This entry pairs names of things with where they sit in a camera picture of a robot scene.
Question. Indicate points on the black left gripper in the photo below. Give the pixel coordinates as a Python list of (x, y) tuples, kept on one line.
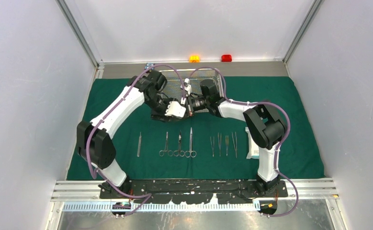
[(161, 116)]

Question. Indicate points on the metal mesh instrument tray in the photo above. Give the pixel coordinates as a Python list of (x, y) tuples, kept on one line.
[(173, 86)]

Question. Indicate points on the steel surgical forceps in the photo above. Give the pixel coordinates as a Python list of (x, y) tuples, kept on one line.
[(212, 142)]

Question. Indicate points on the steel needle holder clamp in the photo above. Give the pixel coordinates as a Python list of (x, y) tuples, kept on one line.
[(227, 144)]

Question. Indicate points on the long steel probe rod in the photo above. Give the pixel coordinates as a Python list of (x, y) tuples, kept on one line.
[(139, 144)]

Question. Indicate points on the steel ring-handled scissors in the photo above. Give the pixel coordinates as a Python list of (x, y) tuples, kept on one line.
[(190, 153)]

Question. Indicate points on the small steel scissors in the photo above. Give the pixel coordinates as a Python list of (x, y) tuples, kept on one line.
[(179, 151)]

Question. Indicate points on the steel ring-handled hemostat clamp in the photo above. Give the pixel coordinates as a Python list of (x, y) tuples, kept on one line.
[(166, 150)]

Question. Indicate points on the white sterile packet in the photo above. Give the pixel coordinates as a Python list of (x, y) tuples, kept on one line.
[(253, 151)]

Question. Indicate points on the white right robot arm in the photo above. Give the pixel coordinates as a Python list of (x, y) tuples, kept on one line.
[(265, 125)]

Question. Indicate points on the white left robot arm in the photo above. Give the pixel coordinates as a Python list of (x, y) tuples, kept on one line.
[(94, 138)]

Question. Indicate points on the blue owl toy block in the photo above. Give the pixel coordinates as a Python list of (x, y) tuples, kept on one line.
[(148, 65)]

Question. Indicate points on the red toy block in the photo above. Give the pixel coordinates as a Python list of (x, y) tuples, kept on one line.
[(226, 58)]

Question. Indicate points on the yellow toy block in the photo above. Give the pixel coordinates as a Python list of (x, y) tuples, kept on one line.
[(194, 59)]

